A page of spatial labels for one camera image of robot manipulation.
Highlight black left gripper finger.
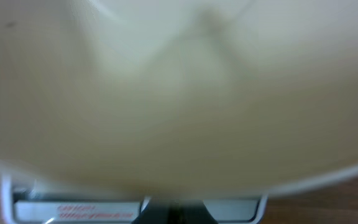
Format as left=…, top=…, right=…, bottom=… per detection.
left=131, top=199, right=218, bottom=224

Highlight white bowl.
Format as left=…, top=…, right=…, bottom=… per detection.
left=0, top=1, right=358, bottom=198

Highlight white digital kitchen scale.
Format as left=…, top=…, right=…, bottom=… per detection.
left=0, top=175, right=268, bottom=224

